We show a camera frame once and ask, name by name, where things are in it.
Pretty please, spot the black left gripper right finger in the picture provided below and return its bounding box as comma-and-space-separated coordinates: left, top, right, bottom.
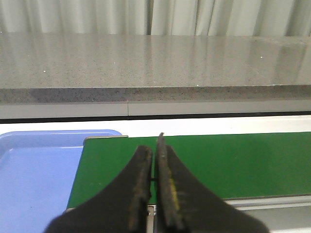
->
155, 133, 269, 233

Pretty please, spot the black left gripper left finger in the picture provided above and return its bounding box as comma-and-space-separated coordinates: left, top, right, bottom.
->
45, 146, 153, 233

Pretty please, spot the green belt conveyor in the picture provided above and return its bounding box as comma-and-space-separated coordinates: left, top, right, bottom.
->
68, 132, 311, 233

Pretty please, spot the blue plastic tray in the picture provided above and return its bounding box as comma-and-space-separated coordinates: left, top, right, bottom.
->
0, 129, 120, 233

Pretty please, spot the grey stone counter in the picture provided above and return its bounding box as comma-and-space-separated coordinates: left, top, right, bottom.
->
0, 33, 311, 121

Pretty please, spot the white curtain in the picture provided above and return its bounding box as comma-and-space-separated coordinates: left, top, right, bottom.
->
0, 0, 311, 36

